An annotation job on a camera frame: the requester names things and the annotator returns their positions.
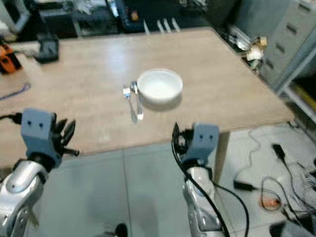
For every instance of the black robot foot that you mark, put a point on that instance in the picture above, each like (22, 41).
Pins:
(121, 230)

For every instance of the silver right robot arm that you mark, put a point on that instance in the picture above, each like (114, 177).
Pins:
(200, 202)

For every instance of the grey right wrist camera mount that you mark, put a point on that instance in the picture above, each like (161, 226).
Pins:
(205, 143)

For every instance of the orange and black device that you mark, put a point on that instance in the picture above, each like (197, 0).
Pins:
(9, 60)

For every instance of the wooden table leg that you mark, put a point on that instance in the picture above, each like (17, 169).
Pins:
(222, 150)

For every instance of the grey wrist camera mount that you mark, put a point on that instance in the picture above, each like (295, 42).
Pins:
(205, 143)
(38, 131)

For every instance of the clear plastic spoon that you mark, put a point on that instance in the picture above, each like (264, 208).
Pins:
(136, 101)

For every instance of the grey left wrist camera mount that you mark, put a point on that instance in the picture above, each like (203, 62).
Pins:
(38, 131)

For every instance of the black flat power brick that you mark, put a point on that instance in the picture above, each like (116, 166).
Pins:
(244, 186)

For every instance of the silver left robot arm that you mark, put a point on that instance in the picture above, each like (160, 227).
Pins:
(19, 192)

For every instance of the small orange floor item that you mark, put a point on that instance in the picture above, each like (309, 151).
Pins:
(270, 203)

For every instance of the crumpled paper clutter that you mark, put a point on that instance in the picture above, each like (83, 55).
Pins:
(252, 49)

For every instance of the clear plastic fork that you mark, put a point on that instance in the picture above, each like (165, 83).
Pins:
(128, 98)

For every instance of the grey drawer cabinet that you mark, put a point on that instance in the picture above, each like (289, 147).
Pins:
(281, 34)

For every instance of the white round bowl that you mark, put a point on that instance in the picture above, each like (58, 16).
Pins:
(160, 86)

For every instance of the black boxy device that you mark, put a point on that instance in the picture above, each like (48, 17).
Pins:
(47, 48)

